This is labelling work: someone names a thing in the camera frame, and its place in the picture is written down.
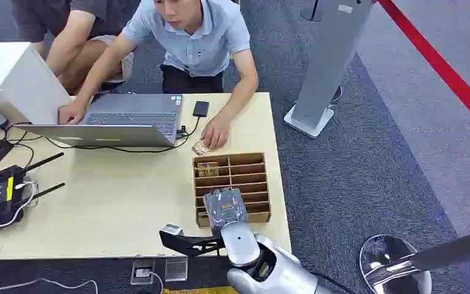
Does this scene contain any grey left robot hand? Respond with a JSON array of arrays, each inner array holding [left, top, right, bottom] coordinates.
[[203, 188, 249, 237]]

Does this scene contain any wooden box with slots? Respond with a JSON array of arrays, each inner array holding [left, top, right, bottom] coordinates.
[[192, 152, 272, 228]]

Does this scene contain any floor socket cover plate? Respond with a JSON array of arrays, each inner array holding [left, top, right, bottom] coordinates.
[[164, 257, 188, 283]]

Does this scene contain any person's left hand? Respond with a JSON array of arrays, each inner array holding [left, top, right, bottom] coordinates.
[[200, 115, 231, 151]]

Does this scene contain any person's hand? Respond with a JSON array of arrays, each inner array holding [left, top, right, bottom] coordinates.
[[200, 115, 231, 151], [58, 100, 88, 126]]

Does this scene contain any small black external drive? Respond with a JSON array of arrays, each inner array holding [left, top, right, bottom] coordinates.
[[192, 100, 211, 118]]

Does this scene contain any floor socket with plug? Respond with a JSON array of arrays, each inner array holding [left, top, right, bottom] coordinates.
[[130, 260, 156, 286]]

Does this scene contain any grey laptop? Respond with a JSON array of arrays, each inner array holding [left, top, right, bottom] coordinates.
[[15, 93, 184, 148]]

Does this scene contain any chrome stanchion base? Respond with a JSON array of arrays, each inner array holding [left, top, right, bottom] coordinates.
[[359, 234, 433, 294]]

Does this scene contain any person in pale shirt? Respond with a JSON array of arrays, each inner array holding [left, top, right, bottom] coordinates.
[[58, 0, 260, 151]]

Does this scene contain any grey kiosk stand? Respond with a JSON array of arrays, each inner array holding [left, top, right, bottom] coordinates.
[[283, 0, 374, 139]]

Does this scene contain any person's right hand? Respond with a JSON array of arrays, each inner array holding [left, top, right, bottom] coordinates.
[[58, 100, 88, 126]]

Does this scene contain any dark round stand base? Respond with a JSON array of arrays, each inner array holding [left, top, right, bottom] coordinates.
[[299, 0, 326, 22]]

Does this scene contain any black remote controller with antennas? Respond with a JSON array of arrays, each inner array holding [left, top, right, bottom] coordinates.
[[0, 152, 66, 239]]

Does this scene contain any person in dark shirt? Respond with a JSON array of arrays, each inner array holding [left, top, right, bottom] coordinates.
[[11, 0, 141, 97]]

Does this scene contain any white box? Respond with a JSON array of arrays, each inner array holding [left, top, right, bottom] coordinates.
[[0, 42, 75, 126]]

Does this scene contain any red barrier belt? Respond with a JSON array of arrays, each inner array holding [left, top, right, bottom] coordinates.
[[376, 0, 470, 139]]

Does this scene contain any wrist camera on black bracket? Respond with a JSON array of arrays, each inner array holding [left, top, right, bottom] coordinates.
[[159, 224, 225, 258]]

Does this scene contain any black laptop cable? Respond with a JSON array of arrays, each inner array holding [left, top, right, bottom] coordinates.
[[44, 116, 202, 154]]

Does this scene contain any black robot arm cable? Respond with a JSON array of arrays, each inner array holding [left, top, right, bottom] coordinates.
[[311, 271, 357, 294]]

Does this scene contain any white floor cable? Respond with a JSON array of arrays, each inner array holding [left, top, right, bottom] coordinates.
[[0, 277, 99, 294]]

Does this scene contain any white cable on controller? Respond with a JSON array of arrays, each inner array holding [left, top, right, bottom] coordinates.
[[0, 181, 40, 229]]

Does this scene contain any dark stanchion post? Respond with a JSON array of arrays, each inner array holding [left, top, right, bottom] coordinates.
[[399, 226, 470, 273]]

